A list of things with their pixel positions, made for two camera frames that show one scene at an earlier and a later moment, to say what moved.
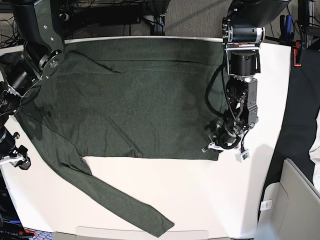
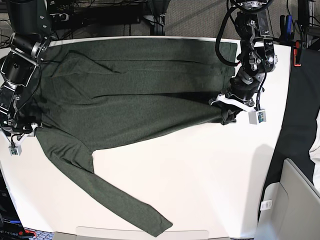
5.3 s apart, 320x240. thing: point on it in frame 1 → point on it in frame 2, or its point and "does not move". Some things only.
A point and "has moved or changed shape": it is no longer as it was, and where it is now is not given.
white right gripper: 242,155 → 256,116
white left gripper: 18,160 → 15,149
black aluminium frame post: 158,28 does not move
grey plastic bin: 294,214 does not move
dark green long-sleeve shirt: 131,99 has moved or changed shape
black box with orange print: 11,228 does not move
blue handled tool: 288,22 does not move
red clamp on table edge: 295,53 does not move
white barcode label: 266,205 does not move
